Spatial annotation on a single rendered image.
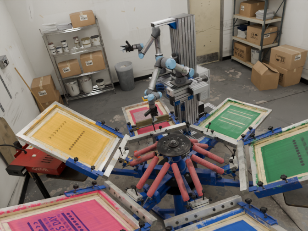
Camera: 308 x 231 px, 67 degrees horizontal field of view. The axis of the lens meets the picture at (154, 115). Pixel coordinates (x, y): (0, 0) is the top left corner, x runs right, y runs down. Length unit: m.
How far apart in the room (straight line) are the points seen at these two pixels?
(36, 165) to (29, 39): 4.08
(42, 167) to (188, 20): 2.39
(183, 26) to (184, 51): 0.32
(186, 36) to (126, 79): 3.01
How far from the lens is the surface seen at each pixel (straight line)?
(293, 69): 5.88
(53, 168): 2.50
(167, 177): 2.15
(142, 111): 3.23
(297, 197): 2.23
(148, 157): 2.08
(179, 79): 3.13
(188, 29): 3.25
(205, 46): 7.08
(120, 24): 6.15
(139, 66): 6.48
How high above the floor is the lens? 2.60
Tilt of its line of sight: 32 degrees down
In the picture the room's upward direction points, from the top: 9 degrees counter-clockwise
